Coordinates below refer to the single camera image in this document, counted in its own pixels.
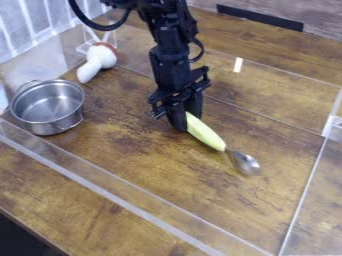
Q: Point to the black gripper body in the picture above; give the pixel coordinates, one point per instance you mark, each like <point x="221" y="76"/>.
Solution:
<point x="171" y="57"/>

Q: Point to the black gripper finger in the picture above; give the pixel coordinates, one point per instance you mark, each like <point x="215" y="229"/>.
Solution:
<point x="176" y="116"/>
<point x="193" y="103"/>

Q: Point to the green handled metal spoon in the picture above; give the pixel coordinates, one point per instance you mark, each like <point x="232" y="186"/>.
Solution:
<point x="243" y="162"/>

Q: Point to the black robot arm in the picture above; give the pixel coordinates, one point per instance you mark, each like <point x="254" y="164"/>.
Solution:
<point x="160" y="13"/>

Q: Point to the white toy mushroom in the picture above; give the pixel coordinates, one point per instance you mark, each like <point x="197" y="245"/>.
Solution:
<point x="101" y="57"/>

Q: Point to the clear acrylic stand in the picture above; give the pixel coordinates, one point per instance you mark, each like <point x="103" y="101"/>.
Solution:
<point x="92" y="36"/>

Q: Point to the small steel pot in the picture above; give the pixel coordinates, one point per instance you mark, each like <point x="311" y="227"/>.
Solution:
<point x="48" y="106"/>

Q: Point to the black bar on table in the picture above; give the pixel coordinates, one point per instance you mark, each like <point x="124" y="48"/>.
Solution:
<point x="262" y="18"/>

